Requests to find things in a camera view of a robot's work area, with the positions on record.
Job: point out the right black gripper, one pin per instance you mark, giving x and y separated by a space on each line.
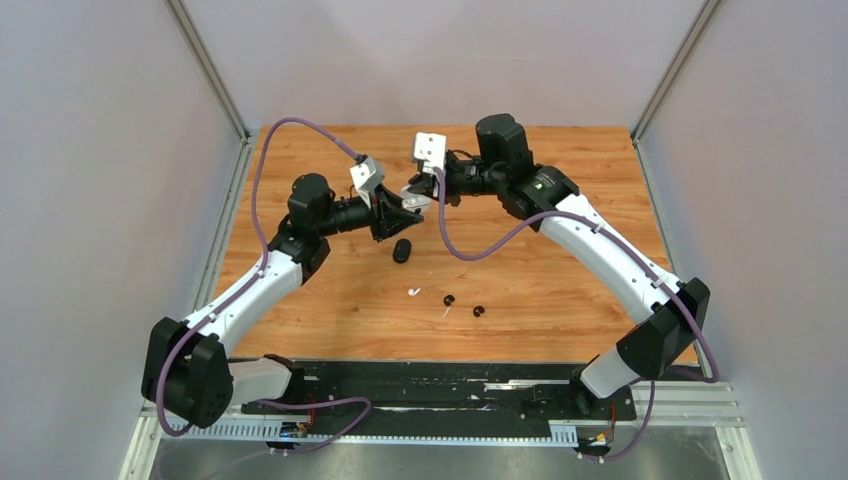
450 199

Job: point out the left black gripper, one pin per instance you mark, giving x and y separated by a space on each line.
387 214

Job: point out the white earbud charging case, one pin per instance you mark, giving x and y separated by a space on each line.
415 203

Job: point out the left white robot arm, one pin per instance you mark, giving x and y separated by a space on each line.
188 372

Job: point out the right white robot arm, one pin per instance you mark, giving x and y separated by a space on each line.
668 313

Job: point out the black earbud charging case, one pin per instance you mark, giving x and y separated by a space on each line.
402 251

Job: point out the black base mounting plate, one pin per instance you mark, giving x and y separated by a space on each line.
458 400

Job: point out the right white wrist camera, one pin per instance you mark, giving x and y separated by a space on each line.
429 152

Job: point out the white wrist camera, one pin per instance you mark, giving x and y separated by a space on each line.
429 152
367 175

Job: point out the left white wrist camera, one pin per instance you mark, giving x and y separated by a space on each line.
367 175

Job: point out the left aluminium corner post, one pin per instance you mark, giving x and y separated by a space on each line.
193 39

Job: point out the aluminium corner post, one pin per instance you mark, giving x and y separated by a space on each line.
193 39
688 45

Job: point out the right aluminium corner post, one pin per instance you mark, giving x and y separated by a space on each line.
688 45

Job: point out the aluminium frame rail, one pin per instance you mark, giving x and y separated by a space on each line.
682 431

